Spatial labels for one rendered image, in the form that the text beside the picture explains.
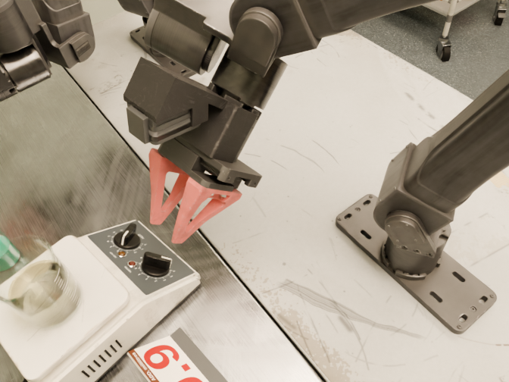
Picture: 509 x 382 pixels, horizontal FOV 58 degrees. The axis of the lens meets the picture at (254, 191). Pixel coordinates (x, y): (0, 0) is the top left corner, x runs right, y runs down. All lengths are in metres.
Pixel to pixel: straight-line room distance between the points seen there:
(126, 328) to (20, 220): 0.28
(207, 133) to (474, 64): 2.16
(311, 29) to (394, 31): 2.29
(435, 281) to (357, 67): 0.43
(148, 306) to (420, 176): 0.31
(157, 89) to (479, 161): 0.27
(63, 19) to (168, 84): 0.39
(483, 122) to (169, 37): 0.27
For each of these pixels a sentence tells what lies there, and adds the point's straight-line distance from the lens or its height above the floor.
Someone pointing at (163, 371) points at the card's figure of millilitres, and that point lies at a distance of 0.52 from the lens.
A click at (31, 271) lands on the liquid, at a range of 0.51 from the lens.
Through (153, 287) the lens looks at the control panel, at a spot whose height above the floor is 0.96.
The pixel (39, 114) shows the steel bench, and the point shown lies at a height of 0.90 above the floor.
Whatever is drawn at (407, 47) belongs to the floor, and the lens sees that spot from 2.54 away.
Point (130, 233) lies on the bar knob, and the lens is 0.57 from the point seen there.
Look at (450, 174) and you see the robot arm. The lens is 0.44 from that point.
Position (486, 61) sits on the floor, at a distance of 2.53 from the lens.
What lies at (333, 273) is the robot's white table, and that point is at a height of 0.90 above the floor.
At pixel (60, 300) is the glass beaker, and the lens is 0.48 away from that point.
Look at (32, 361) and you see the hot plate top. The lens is 0.51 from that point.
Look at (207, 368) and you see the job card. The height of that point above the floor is 0.90.
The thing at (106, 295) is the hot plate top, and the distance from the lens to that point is 0.50.
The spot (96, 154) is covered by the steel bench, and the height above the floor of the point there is 0.90.
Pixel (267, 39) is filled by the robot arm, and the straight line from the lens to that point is 0.36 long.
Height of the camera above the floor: 1.41
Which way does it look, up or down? 51 degrees down
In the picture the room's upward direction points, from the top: 7 degrees counter-clockwise
